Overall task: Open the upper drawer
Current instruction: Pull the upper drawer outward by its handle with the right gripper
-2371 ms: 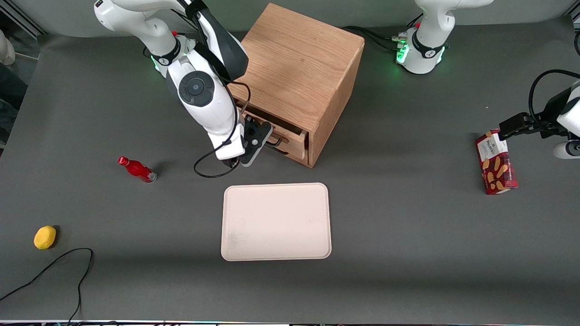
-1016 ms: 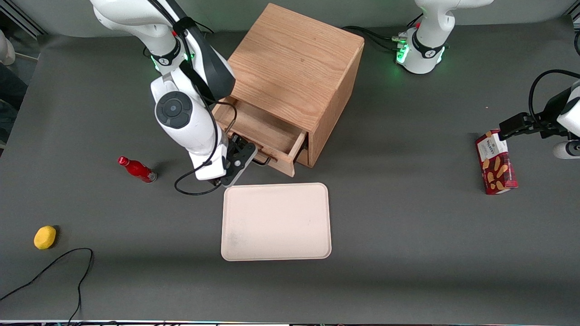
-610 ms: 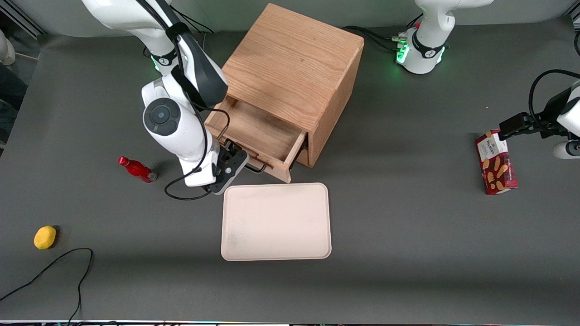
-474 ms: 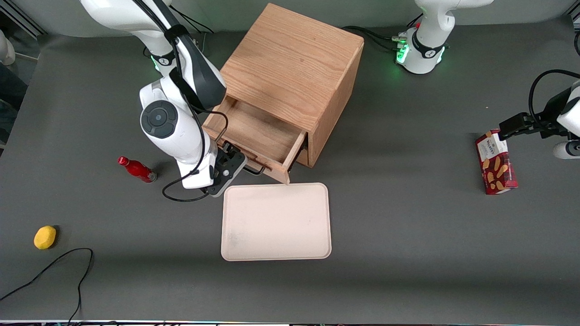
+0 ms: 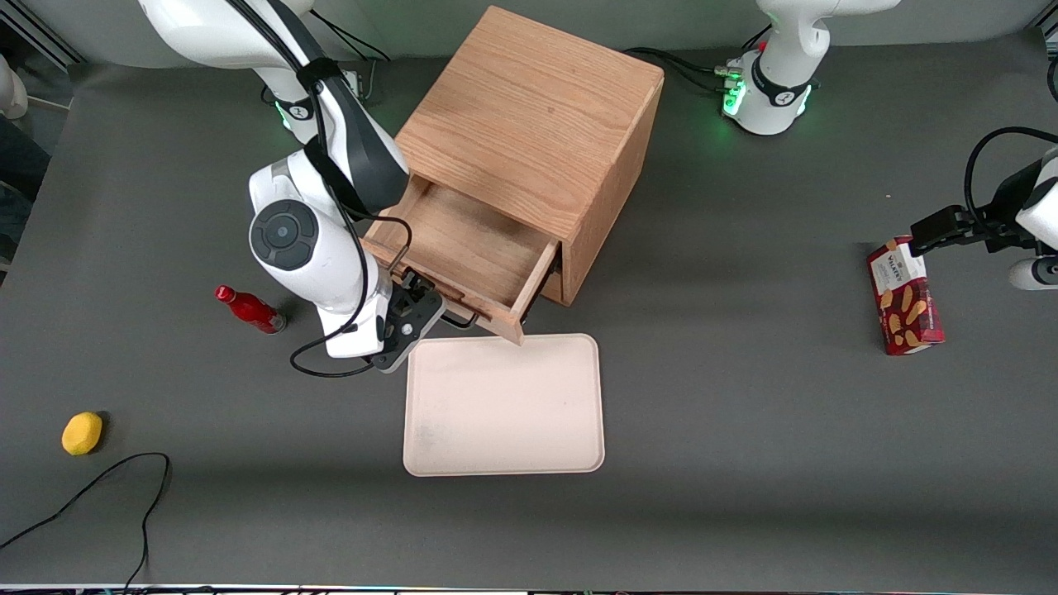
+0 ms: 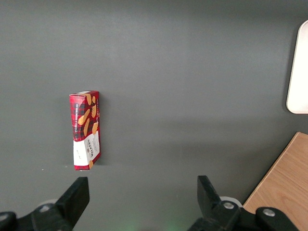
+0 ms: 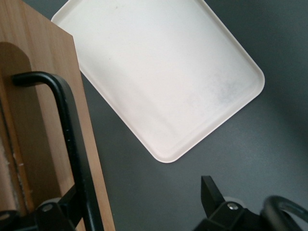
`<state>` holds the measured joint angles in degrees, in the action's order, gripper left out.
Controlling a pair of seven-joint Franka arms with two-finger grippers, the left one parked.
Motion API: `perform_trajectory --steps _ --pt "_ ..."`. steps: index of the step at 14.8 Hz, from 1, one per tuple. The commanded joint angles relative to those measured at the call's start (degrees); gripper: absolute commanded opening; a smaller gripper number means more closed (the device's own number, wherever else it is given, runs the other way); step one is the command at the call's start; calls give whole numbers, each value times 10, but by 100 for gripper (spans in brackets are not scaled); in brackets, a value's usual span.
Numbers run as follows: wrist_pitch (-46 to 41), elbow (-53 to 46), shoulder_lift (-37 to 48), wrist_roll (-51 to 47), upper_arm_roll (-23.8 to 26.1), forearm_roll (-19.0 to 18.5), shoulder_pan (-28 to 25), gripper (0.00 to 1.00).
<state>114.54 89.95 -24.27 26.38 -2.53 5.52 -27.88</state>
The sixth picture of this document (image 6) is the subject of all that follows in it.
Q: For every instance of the wooden drawer cabinet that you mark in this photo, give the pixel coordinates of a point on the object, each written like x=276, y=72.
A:
x=288, y=173

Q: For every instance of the beige plastic tray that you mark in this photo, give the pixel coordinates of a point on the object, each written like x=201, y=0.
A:
x=299, y=72

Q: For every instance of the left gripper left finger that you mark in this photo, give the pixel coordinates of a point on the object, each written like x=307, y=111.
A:
x=69, y=202

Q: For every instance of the red shortbread cookie box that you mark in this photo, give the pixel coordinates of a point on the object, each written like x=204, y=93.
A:
x=86, y=130

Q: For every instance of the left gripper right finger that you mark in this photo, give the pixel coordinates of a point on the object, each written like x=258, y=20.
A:
x=211, y=209

